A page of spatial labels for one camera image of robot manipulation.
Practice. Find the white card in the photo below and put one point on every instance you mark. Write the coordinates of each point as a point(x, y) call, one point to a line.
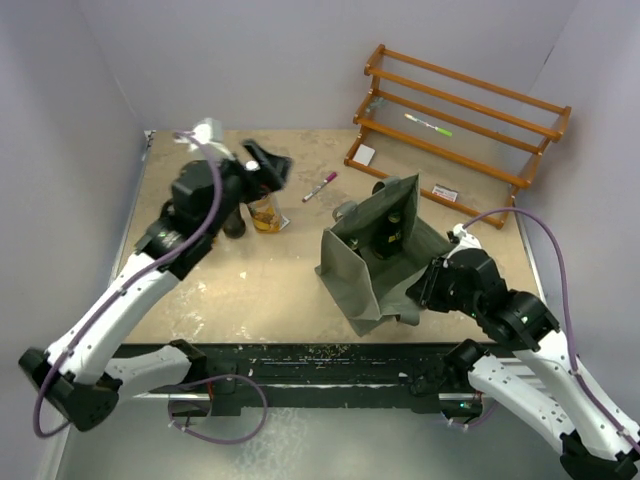
point(363, 155)

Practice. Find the blue white beverage carton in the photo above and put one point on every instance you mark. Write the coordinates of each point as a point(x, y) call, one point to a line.
point(266, 215)

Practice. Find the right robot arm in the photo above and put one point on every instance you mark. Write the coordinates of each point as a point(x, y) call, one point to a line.
point(594, 438)

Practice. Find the green canvas bag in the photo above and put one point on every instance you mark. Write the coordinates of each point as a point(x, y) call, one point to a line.
point(370, 291)

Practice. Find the glass cola bottle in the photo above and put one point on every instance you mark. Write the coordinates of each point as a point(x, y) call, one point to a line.
point(234, 227)

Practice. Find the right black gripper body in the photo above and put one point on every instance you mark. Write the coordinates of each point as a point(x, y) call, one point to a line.
point(439, 291)

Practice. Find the wooden shelf rack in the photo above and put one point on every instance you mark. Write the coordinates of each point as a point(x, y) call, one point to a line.
point(499, 135)

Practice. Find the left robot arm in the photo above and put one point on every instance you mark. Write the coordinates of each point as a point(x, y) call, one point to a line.
point(79, 374)

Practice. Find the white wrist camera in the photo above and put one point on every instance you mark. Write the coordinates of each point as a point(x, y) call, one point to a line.
point(461, 239)
point(205, 139)

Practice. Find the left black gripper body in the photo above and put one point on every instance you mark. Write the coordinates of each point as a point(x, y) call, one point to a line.
point(241, 185)

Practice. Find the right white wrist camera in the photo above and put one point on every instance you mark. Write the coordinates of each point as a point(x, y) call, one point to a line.
point(461, 239)

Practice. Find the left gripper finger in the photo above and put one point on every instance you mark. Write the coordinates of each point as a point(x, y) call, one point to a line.
point(264, 180)
point(281, 164)

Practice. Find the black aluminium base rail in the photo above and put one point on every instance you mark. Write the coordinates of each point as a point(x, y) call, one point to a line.
point(227, 378)

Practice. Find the green bottle white cap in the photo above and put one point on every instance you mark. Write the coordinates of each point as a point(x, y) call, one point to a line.
point(252, 165)

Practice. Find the purple marker pen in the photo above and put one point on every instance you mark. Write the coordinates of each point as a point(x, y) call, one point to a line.
point(319, 187)

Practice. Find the dark green glass bottle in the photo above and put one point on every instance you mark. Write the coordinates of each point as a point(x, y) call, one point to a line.
point(388, 240)

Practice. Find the green marker pen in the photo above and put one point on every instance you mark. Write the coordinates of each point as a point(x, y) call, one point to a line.
point(425, 124)

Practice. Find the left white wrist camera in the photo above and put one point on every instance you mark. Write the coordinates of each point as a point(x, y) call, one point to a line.
point(205, 139)

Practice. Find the small red white packet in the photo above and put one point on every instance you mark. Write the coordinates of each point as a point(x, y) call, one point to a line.
point(445, 193)

